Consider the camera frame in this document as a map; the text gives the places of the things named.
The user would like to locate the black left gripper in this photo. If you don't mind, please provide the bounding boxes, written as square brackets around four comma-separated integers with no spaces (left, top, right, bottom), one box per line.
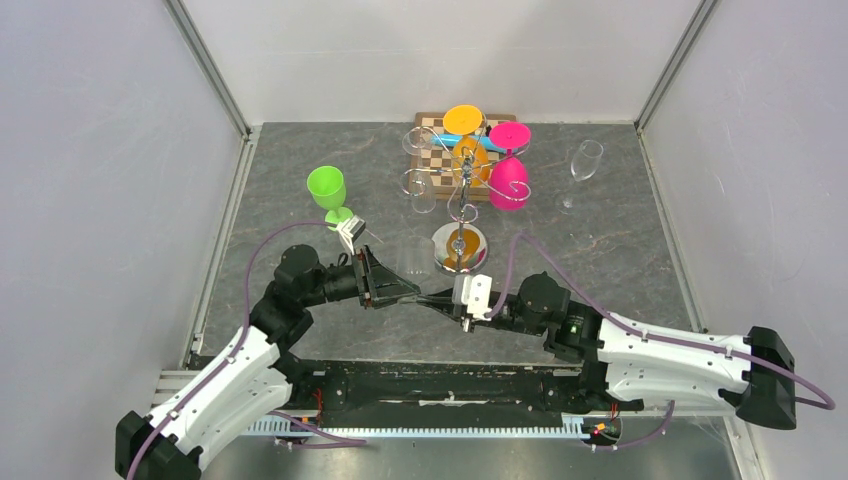
[301,243,420,309]

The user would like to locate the chrome wine glass rack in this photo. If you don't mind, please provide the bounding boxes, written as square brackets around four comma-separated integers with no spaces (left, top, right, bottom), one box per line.
[401,122,531,273]

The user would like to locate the green plastic wine glass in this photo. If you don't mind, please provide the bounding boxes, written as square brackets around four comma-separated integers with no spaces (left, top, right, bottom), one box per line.
[306,165,353,229]

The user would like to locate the clear wine glass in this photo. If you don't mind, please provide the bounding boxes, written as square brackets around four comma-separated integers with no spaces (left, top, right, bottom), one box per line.
[396,236,435,295]
[402,126,436,214]
[555,139,604,214]

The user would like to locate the clear wine glass front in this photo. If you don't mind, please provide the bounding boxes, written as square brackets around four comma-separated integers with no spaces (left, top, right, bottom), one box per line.
[396,236,435,295]

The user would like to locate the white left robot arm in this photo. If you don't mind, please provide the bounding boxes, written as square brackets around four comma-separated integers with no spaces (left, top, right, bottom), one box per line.
[115,245,421,479]

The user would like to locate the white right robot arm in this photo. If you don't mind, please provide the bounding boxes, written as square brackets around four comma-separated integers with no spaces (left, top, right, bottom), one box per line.
[416,273,797,430]

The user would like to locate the clear wine glass back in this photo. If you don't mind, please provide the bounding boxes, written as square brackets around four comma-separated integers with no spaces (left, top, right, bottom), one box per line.
[402,126,436,214]

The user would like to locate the pink plastic wine glass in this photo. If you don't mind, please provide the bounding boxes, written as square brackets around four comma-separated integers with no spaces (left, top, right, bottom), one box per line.
[488,122,532,211]

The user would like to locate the orange plastic wine glass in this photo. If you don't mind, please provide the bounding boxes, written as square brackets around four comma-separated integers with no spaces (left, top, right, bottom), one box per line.
[443,104,490,188]

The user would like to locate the wooden chess board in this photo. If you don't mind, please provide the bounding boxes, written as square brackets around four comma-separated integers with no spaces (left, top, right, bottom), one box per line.
[415,112,517,201]

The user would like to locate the blue cylindrical tube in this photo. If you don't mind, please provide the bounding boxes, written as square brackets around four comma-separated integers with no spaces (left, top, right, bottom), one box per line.
[430,134,503,152]

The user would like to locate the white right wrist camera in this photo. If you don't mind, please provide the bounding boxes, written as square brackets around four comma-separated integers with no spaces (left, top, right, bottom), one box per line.
[451,274,492,333]

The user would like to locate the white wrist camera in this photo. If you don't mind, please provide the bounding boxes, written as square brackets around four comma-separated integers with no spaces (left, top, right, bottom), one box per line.
[451,274,492,333]
[335,215,367,255]

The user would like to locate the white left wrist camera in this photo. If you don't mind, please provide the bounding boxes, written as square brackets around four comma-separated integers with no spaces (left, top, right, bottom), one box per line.
[335,215,367,255]

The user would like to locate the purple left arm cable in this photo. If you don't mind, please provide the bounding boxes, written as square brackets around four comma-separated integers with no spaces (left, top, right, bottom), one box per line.
[125,221,369,480]

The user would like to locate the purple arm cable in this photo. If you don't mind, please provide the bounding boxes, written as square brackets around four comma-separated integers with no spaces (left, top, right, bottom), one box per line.
[486,231,837,453]
[125,221,369,480]

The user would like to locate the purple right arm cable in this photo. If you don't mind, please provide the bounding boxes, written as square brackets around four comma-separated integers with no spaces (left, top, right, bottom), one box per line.
[486,231,837,453]

